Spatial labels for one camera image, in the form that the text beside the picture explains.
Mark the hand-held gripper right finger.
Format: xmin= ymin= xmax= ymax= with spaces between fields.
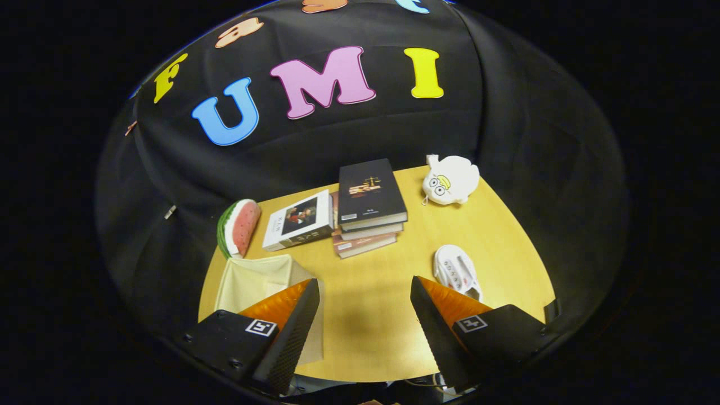
xmin=409 ymin=276 xmax=556 ymax=393

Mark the black backdrop cloth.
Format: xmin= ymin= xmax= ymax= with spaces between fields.
xmin=96 ymin=0 xmax=629 ymax=344

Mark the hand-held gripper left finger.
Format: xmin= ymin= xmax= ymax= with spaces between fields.
xmin=179 ymin=278 xmax=321 ymax=396

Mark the cream fabric storage box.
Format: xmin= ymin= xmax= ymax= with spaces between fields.
xmin=214 ymin=254 xmax=325 ymax=365

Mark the white sneaker shoe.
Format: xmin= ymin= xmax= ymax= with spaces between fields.
xmin=433 ymin=245 xmax=483 ymax=302

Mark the dark grey book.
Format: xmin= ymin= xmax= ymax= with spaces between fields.
xmin=340 ymin=222 xmax=404 ymax=241

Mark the black hardcover book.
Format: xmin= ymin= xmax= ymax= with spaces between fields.
xmin=337 ymin=158 xmax=408 ymax=231

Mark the white plush toy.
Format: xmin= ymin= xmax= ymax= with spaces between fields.
xmin=422 ymin=154 xmax=480 ymax=206

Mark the watermelon slice toy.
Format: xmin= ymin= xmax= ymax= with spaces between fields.
xmin=217 ymin=199 xmax=262 ymax=259

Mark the white portrait cover book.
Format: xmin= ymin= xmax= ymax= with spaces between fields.
xmin=262 ymin=190 xmax=335 ymax=252

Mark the brown cover book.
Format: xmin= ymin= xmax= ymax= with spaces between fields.
xmin=332 ymin=191 xmax=398 ymax=259

